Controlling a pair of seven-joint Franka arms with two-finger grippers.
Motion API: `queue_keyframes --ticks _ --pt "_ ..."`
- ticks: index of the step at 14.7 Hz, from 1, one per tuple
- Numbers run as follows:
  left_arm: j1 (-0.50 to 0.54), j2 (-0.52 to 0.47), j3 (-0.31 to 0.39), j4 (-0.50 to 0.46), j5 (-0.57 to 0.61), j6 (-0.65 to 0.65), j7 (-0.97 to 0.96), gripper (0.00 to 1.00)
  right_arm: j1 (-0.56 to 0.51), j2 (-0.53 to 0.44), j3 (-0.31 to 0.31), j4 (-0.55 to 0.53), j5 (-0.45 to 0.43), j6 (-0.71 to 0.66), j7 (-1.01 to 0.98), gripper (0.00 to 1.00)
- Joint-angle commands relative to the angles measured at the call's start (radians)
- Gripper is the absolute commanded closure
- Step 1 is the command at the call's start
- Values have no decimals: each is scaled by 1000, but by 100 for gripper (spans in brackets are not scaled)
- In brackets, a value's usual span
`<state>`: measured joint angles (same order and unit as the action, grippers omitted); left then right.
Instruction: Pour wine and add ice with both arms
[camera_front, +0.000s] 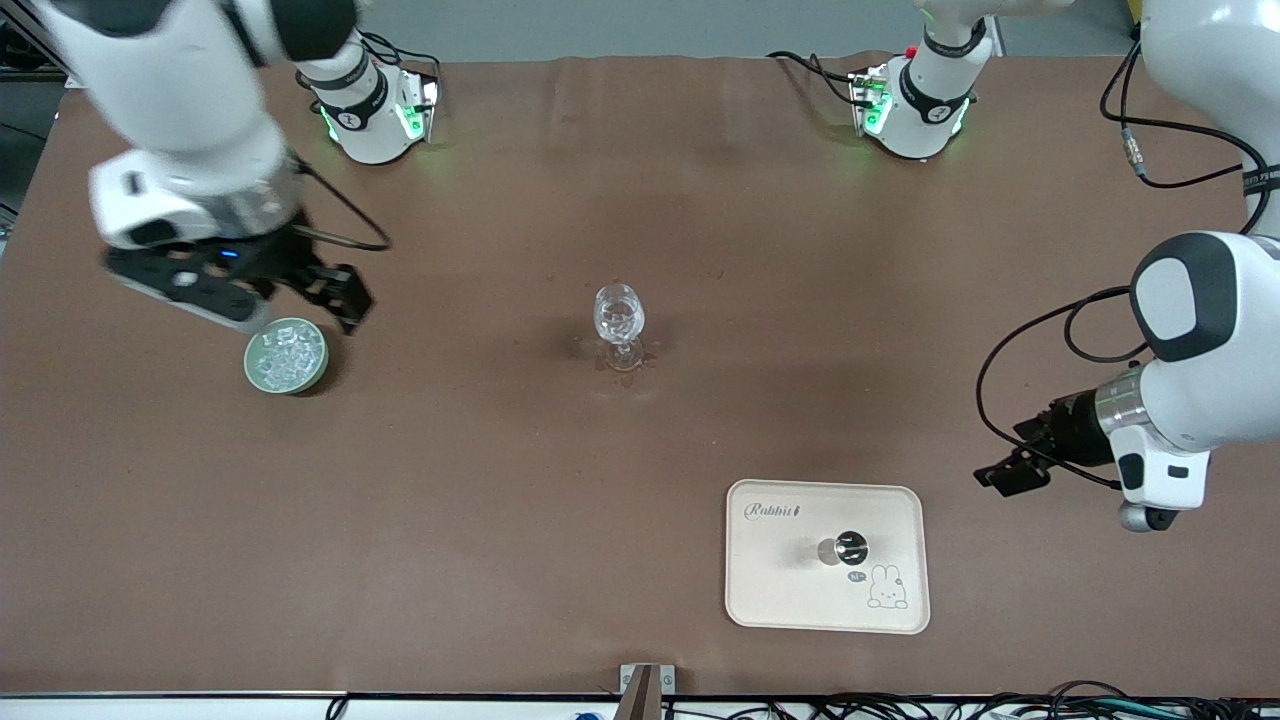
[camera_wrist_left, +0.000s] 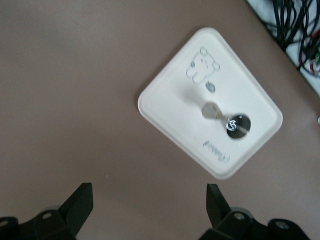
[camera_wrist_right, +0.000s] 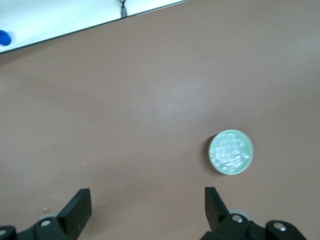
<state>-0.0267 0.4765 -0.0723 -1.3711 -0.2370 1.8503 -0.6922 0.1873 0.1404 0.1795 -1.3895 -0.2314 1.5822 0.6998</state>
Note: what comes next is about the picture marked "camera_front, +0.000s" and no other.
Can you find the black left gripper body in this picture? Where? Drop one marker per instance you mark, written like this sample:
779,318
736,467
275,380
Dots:
1068,429

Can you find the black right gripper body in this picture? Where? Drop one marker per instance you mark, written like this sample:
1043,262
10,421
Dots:
283,256

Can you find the clear ice cubes pile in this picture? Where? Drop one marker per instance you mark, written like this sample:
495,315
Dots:
288,358

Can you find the steel double jigger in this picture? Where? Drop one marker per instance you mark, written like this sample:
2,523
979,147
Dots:
850,548

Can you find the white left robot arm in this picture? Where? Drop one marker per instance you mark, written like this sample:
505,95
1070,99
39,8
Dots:
1220,330

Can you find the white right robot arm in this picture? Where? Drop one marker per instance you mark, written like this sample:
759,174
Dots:
170,90

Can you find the clear wine glass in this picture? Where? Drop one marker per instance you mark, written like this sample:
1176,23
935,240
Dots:
618,315

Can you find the green round bowl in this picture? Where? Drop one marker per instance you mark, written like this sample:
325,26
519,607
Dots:
252,375

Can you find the brown table cover sheet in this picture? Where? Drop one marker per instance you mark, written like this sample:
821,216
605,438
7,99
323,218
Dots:
500,500

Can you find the cream rabbit print tray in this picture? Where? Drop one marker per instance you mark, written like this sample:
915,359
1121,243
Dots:
780,590

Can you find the green-lit metal connector bracket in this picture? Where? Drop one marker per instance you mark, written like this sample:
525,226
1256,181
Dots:
868,100
420,105

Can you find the aluminium frame profile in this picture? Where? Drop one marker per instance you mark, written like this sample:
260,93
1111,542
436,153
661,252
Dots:
55,70

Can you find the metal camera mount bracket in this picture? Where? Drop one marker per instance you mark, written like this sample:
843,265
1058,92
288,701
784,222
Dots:
630,680

